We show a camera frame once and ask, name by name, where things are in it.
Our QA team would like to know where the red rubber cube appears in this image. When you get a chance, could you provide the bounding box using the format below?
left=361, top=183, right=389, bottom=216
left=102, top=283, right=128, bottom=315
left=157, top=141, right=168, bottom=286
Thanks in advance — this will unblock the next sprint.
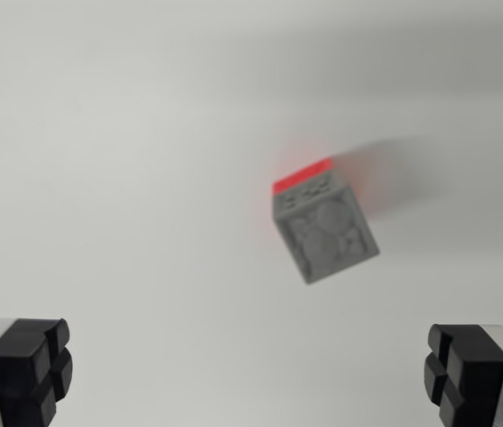
left=271, top=158, right=335, bottom=197

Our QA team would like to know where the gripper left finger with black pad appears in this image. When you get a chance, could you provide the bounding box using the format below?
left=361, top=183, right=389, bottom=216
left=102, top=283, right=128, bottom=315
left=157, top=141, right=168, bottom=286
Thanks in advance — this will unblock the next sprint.
left=0, top=317, right=74, bottom=427

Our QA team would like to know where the grey embossed rubber cube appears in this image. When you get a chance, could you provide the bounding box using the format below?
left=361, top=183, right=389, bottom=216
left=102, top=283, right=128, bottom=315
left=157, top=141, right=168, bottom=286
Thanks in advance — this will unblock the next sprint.
left=272, top=172, right=380, bottom=286

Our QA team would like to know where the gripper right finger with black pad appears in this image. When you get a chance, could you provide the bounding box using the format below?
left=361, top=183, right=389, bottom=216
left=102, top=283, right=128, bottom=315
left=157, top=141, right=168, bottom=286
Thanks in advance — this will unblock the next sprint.
left=423, top=323, right=503, bottom=427

